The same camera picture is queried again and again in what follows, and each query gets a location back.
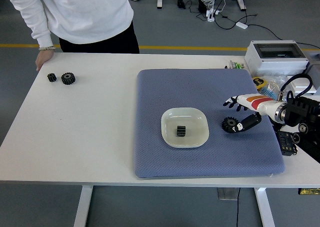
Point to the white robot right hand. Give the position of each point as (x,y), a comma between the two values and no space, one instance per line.
(260,104)

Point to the person's right hand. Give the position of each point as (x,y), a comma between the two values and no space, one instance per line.
(43,58)

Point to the large black gear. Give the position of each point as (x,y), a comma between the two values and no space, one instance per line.
(68,78)
(227,124)

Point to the small black gear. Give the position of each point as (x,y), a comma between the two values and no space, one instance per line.
(181,131)
(51,77)

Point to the grey floor box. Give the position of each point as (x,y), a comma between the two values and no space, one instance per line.
(227,194)

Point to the blue striped resistor bundle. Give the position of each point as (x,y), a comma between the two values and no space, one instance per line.
(269,90)

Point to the yellow tape measure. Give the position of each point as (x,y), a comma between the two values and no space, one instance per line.
(258,83)

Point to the clear plastic parts bag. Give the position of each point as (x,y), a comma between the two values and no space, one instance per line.
(275,80)

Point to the black display controller module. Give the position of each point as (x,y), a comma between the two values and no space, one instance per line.
(285,143)

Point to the blue-grey quilted mat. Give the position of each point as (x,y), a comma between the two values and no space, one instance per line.
(200,87)

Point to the grey metal case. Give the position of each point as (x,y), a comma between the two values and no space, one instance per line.
(313,62)

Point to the white square plate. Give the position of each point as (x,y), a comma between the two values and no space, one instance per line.
(195,137)

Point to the white power adapter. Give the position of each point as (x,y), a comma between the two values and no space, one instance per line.
(242,25)

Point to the yellow warning label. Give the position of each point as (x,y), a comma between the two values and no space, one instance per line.
(310,191)

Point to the white power strip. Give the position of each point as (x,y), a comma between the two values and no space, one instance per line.
(211,15)

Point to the white table leg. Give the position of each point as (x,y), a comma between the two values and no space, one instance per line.
(83,207)
(265,207)

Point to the black power adapter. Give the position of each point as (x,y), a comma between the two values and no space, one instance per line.
(202,5)

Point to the black floor stand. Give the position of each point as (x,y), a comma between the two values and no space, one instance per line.
(180,2)

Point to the grey electrical enclosure box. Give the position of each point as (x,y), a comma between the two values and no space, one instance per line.
(270,64)

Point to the white switch box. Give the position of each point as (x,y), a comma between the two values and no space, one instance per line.
(300,85)

